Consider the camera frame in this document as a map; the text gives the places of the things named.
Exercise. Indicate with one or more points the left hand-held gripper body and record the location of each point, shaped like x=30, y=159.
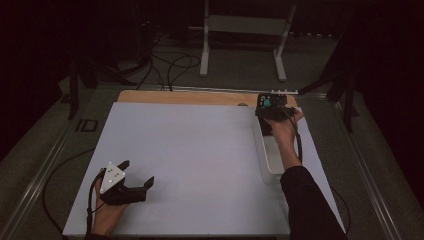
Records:
x=123, y=195

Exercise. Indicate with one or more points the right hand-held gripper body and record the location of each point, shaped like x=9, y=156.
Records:
x=275, y=111

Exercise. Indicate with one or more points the white plastic bin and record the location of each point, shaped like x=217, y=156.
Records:
x=270, y=160

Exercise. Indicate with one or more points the person's right hand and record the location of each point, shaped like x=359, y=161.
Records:
x=285, y=130

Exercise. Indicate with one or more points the person's left hand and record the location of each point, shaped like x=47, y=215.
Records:
x=107, y=218

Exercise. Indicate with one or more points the dark round table grommet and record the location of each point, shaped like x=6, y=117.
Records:
x=242, y=104

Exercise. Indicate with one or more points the white table mat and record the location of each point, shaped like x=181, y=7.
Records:
x=200, y=200

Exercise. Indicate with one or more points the black tripod stand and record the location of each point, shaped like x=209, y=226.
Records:
x=348, y=110
x=73, y=100

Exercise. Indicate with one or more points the white metal stand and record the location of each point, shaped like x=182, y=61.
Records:
x=246, y=25

